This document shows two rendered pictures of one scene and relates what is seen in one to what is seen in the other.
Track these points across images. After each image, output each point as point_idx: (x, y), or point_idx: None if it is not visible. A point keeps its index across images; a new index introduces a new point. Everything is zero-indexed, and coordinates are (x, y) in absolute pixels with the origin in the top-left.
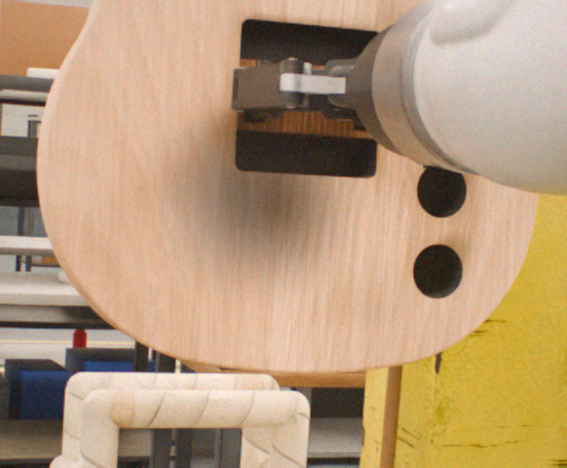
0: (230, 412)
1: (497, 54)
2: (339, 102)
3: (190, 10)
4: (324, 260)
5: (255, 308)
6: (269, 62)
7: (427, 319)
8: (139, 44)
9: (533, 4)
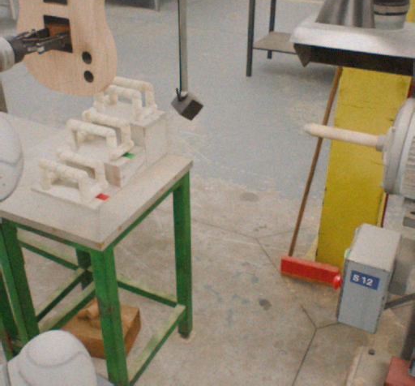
0: (119, 93)
1: None
2: None
3: (33, 12)
4: (66, 70)
5: (56, 79)
6: (33, 29)
7: (87, 87)
8: (27, 19)
9: None
